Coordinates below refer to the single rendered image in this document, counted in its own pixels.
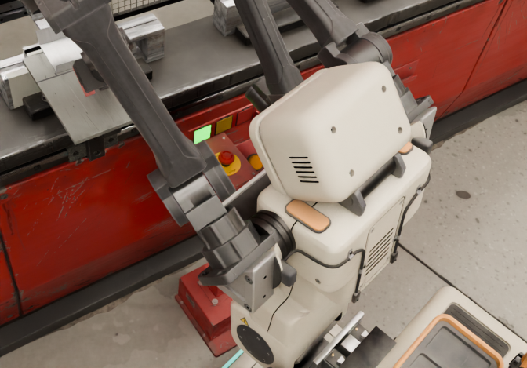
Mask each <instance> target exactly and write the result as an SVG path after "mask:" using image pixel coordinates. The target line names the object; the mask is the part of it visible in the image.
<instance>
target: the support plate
mask: <svg viewBox="0 0 527 368"><path fill-rule="evenodd" d="M22 61H23V63H24V65H25V67H26V69H27V70H28V71H29V73H30V74H31V77H32V78H33V79H34V81H35V83H36V84H37V86H38V88H39V89H40V90H41V92H42V94H43V95H44V97H45V98H46V100H47V101H48V103H49V105H50V107H51V108H52V109H53V111H54V112H55V114H56V116H57V118H58V119H59V120H60V122H61V124H62V125H63V127H64V128H65V130H66V131H67V133H68V135H69V136H70V138H71V139H72V141H73V142H74V144H75V145H76V144H80V143H82V142H84V141H87V140H90V139H93V138H94V137H98V136H100V135H103V134H105V133H109V132H111V131H113V130H116V129H119V128H122V127H123V126H127V125H129V124H132V123H133V121H132V120H131V119H130V117H129V116H128V115H127V113H126V112H125V110H124V108H123V107H122V106H121V105H120V103H119V102H118V100H117V98H116V97H115V95H114V94H113V93H112V92H111V90H110V88H108V89H104V90H101V91H100V90H98V89H95V94H93V95H90V96H87V97H86V96H85V94H84V92H83V90H82V87H81V86H80V83H79V81H78V79H77V77H76V74H75V72H74V71H72V70H73V69H71V70H68V71H72V72H69V73H66V74H64V75H60V74H63V73H65V72H68V71H64V72H60V73H58V74H57V75H60V76H57V77H55V78H51V79H48V80H45V81H43V82H39V83H37V82H38V81H41V80H43V79H46V78H50V77H53V76H56V75H55V74H54V73H56V71H55V70H54V68H53V66H52V64H51V63H50V62H49V60H48V58H47V57H46V55H45V54H44V53H39V54H36V55H34V56H30V57H27V58H24V59H22Z"/></svg>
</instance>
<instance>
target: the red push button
mask: <svg viewBox="0 0 527 368"><path fill-rule="evenodd" d="M218 159H219V161H220V162H221V165H222V166H224V167H228V166H229V165H230V164H231V163H232V162H233V161H234V154H233V153H232V152H230V151H222V152H221V153H219V155H218Z"/></svg>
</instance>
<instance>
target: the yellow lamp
mask: <svg viewBox="0 0 527 368"><path fill-rule="evenodd" d="M231 122H232V116H230V117H228V118H225V119H223V120H221V121H219V122H217V123H216V135H217V134H218V133H221V132H223V131H225V130H227V129H230V128H231Z"/></svg>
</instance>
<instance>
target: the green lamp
mask: <svg viewBox="0 0 527 368"><path fill-rule="evenodd" d="M210 130H211V125H210V126H206V127H205V128H203V129H200V130H198V131H195V132H194V144H196V143H198V142H200V141H202V140H204V139H207V138H210Z"/></svg>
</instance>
